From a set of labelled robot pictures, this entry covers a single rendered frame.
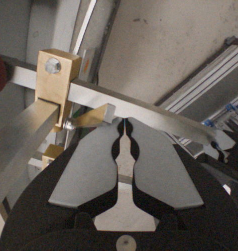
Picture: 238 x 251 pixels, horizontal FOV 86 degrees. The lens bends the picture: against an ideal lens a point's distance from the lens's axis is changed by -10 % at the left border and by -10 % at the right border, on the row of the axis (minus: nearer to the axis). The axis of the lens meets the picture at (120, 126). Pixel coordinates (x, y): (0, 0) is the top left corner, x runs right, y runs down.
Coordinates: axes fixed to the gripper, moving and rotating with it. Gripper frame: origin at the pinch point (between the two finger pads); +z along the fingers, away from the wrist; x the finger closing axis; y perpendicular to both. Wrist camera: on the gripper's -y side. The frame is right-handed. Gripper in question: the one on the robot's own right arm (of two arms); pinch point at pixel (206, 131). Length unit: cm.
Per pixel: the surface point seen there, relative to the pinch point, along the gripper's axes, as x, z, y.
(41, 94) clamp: -1.4, -4.6, -32.3
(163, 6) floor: 38, 83, -7
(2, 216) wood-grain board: -52, -7, -46
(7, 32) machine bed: 4, 12, -51
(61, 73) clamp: 2.8, -4.6, -29.5
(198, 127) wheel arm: 1.5, -3.3, -5.0
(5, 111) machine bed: -19, 10, -51
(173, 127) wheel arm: -0.1, -3.5, -9.7
